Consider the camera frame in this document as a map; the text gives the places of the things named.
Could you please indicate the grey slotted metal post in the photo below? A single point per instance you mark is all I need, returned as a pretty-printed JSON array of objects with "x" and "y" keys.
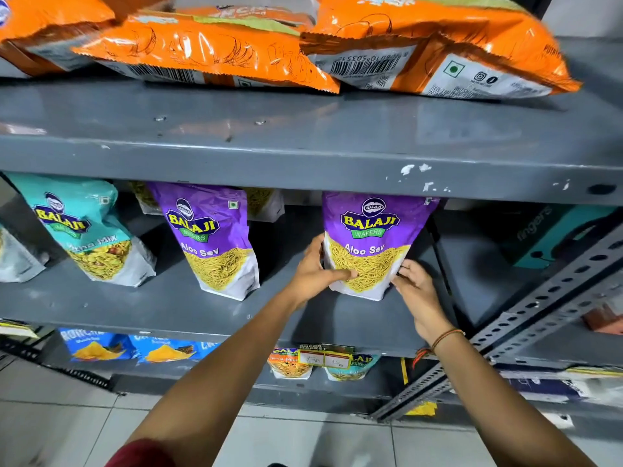
[{"x": 535, "y": 306}]

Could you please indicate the person's right thumb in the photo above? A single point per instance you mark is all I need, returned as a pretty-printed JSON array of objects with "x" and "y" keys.
[{"x": 400, "y": 284}]

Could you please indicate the teal black cardboard box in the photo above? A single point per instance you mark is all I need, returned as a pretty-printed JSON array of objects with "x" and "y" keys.
[{"x": 555, "y": 235}]

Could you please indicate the person's left forearm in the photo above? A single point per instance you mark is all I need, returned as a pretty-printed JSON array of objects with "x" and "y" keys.
[{"x": 224, "y": 374}]

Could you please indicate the blue snack packet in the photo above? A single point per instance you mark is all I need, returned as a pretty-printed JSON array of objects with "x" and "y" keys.
[
  {"x": 207, "y": 348},
  {"x": 95, "y": 345},
  {"x": 163, "y": 350}
]

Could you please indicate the yellow price tag label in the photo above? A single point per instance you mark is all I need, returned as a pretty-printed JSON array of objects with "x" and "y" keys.
[{"x": 325, "y": 357}]

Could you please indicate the white grey snack packet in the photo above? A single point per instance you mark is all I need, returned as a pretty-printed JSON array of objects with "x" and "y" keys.
[{"x": 17, "y": 260}]

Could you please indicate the person's left thumb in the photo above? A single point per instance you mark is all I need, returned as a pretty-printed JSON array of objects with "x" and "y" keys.
[{"x": 338, "y": 275}]

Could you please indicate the dark blue white packet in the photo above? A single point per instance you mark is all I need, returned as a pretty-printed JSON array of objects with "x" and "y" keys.
[{"x": 559, "y": 386}]

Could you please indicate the orange brown packet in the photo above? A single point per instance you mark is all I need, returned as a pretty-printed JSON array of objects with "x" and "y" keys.
[{"x": 606, "y": 318}]

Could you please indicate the small teal snack packet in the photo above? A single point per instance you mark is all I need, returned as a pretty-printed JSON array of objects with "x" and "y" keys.
[{"x": 355, "y": 369}]

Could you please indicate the grey metal shelving rack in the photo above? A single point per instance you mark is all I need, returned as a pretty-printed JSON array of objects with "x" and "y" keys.
[{"x": 311, "y": 136}]

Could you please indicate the person's right forearm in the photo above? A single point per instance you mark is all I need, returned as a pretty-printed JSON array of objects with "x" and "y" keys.
[{"x": 491, "y": 403}]

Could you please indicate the clear yellow snack packet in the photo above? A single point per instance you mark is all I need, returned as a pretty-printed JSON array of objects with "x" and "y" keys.
[
  {"x": 265, "y": 204},
  {"x": 143, "y": 196}
]

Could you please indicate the person's right hand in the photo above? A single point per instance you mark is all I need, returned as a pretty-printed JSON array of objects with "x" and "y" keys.
[{"x": 426, "y": 306}]

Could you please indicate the orange thread wristband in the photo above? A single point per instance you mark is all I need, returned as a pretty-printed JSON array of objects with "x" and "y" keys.
[{"x": 440, "y": 340}]

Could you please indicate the purple snack packet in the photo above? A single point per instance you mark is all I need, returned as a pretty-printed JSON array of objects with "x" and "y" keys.
[
  {"x": 372, "y": 238},
  {"x": 209, "y": 233}
]

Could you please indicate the person's left hand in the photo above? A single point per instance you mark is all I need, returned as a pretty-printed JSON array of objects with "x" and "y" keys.
[{"x": 306, "y": 279}]

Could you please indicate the small orange snack packet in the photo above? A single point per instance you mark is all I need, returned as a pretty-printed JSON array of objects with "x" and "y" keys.
[{"x": 287, "y": 367}]

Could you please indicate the red sleeve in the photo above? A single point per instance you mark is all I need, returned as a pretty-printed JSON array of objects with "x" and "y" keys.
[{"x": 141, "y": 456}]

